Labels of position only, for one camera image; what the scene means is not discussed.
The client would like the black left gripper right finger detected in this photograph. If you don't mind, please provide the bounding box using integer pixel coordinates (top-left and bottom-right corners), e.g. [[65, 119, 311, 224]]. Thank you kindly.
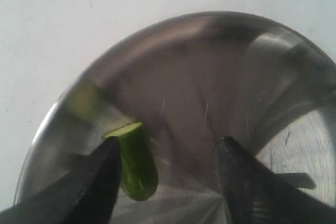
[[220, 136, 335, 223]]

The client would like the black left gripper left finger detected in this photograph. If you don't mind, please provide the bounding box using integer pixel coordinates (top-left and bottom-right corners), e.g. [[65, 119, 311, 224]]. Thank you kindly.
[[1, 137, 121, 223]]

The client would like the black handled kitchen knife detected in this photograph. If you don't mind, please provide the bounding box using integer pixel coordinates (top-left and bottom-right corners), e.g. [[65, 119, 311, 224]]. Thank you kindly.
[[278, 173, 316, 189]]

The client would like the green vegetable piece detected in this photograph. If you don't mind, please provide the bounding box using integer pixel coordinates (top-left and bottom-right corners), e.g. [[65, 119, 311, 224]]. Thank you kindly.
[[102, 122, 159, 201]]

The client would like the round stainless steel plate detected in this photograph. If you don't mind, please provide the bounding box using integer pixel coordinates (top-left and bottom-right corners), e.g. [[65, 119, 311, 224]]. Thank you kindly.
[[14, 12, 335, 223]]

